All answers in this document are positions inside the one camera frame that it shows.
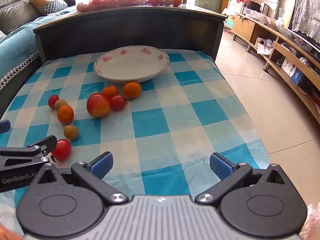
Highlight red yellow apple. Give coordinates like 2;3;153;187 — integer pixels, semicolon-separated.
86;92;111;118

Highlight sofa with cushions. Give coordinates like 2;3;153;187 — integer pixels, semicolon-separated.
0;6;75;90

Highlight light wooden TV cabinet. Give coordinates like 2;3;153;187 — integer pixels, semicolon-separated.
231;14;320;123

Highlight dark woven basket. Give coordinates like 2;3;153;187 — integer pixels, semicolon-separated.
246;0;261;11

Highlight white lace cloth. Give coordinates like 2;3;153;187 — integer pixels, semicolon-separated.
292;0;320;43

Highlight dark wooden coffee table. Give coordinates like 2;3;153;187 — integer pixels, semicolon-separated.
0;4;228;120

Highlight large orange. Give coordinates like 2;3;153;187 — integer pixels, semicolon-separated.
123;81;142;99

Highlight tan longan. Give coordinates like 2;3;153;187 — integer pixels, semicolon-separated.
54;99;68;111
63;125;79;140

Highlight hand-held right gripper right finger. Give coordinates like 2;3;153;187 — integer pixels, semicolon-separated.
195;152;298;205

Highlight pink plastic bag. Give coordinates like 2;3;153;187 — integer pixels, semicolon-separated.
299;204;320;240

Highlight white cardboard box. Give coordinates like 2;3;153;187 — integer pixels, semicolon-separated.
281;57;297;75

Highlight blue white checked tablecloth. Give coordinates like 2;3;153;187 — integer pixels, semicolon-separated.
0;49;272;233

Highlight grey leather sofa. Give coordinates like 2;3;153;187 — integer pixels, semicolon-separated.
0;0;75;34

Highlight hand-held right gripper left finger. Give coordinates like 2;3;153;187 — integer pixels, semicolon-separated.
30;151;129;205

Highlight white floral plate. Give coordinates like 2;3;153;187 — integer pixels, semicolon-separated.
93;45;170;84

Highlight clear bag of red fruit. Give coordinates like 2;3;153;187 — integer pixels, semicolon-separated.
76;0;150;12

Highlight black television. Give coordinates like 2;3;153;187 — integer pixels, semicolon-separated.
287;0;320;55

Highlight blue cardboard box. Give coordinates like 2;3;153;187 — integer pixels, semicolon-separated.
290;70;304;84

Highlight orange tangerine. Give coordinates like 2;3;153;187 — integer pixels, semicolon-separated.
102;85;119;100
57;105;75;125

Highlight red tomato with stem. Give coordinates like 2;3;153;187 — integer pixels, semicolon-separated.
110;94;134;111

